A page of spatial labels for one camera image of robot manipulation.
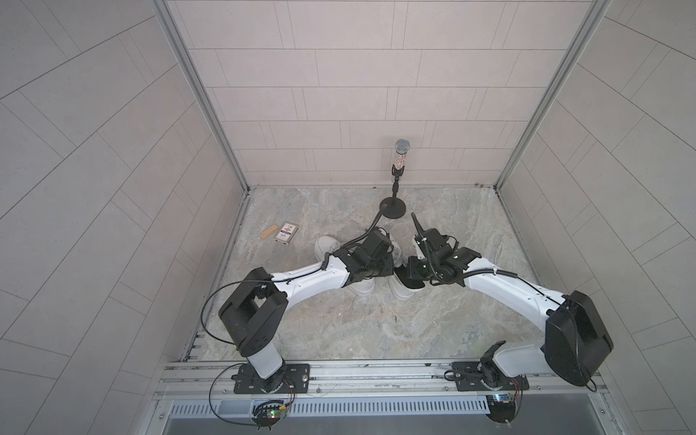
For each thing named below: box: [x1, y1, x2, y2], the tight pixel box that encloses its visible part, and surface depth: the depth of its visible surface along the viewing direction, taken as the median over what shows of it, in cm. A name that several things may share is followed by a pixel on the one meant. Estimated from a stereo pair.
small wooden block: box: [260, 224, 279, 240], surface depth 102 cm
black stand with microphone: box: [379, 138, 411, 220], surface depth 101 cm
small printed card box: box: [273, 221, 300, 246], surface depth 101 cm
